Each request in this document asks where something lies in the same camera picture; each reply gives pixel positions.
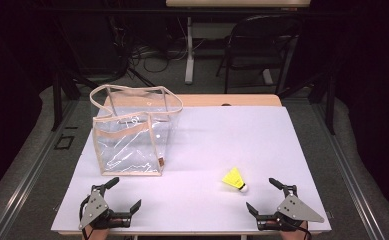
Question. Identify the metal floor rail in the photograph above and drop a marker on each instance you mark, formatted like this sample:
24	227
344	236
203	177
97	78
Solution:
32	173
352	180

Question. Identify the wooden table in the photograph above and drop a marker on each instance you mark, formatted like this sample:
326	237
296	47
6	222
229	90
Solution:
248	100

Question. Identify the yellow shuttlecock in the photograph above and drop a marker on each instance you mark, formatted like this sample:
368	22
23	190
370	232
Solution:
234	178

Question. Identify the black folding chair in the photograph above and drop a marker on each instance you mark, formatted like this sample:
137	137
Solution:
262	40

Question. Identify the black floor socket frame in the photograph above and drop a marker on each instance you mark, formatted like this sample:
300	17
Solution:
56	146

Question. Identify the white desk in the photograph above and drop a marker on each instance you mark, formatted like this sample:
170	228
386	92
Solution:
189	50

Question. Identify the white table board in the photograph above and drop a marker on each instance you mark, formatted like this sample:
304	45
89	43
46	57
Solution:
195	150

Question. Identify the black metal stand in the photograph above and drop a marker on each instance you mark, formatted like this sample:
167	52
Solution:
330	100
57	100

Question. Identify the dark table grommet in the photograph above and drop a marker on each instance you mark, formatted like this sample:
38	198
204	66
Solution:
226	104

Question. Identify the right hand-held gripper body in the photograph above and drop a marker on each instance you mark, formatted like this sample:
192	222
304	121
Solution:
293	210

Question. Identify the person's right hand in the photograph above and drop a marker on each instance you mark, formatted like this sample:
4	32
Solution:
293	234

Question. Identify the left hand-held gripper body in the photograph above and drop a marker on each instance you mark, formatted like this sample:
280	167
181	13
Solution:
95	206

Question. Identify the clear plastic tote bag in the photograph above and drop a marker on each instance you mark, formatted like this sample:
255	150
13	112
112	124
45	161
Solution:
128	146

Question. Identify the person's left hand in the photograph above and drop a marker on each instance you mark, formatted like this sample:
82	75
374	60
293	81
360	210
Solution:
95	234

